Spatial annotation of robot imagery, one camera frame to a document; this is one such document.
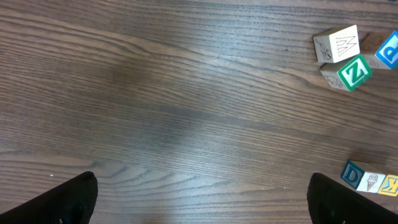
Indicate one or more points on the white ice cream block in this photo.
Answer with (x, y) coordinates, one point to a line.
(362, 176)

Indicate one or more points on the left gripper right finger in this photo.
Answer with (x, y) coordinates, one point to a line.
(332, 203)

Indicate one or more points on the green letter Z block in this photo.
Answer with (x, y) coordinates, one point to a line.
(348, 74)

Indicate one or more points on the blue letter P block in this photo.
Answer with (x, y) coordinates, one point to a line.
(380, 50)

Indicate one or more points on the yellow letter K block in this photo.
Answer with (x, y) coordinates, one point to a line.
(389, 186)

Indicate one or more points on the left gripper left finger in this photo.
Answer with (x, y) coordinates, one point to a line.
(71, 202)

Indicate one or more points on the white letter W block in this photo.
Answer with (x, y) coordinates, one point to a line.
(337, 44)

